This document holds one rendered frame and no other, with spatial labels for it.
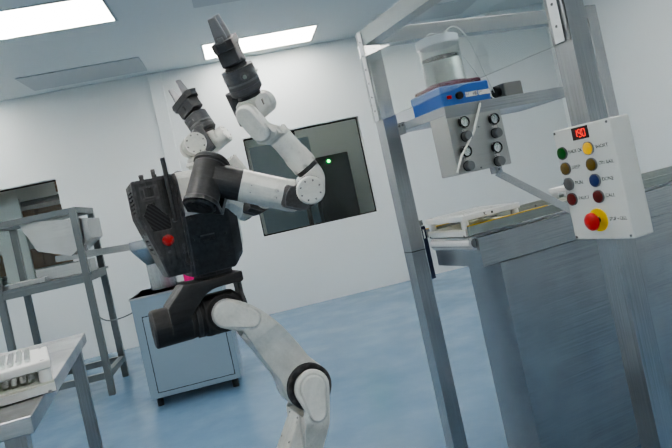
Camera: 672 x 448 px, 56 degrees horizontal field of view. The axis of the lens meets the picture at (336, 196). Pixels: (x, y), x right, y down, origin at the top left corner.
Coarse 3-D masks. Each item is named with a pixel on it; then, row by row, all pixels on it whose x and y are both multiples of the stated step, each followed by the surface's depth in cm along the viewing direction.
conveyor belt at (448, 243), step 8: (664, 184) 249; (544, 216) 226; (552, 216) 227; (512, 224) 222; (520, 224) 222; (488, 232) 216; (432, 240) 235; (440, 240) 230; (448, 240) 225; (456, 240) 220; (464, 240) 216; (432, 248) 236; (440, 248) 231; (448, 248) 226; (456, 248) 221; (464, 248) 217; (472, 248) 213
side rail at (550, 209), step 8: (664, 176) 248; (648, 184) 244; (656, 184) 246; (544, 208) 224; (552, 208) 225; (512, 216) 219; (520, 216) 220; (528, 216) 221; (536, 216) 222; (480, 224) 213; (488, 224) 215; (496, 224) 216; (504, 224) 217; (472, 232) 212; (480, 232) 213
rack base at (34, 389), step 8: (32, 384) 139; (40, 384) 138; (48, 384) 138; (0, 392) 138; (8, 392) 136; (16, 392) 136; (24, 392) 136; (32, 392) 137; (40, 392) 138; (0, 400) 134; (8, 400) 135; (16, 400) 136
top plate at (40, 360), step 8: (32, 352) 154; (40, 352) 152; (32, 360) 142; (40, 360) 139; (48, 360) 139; (8, 368) 138; (16, 368) 136; (24, 368) 137; (32, 368) 137; (40, 368) 138; (0, 376) 135; (8, 376) 135; (16, 376) 136
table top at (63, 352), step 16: (80, 336) 219; (48, 352) 198; (64, 352) 191; (64, 368) 170; (32, 400) 135; (48, 400) 141; (0, 416) 127; (16, 416) 124; (32, 416) 123; (0, 432) 120; (16, 432) 121; (32, 432) 122
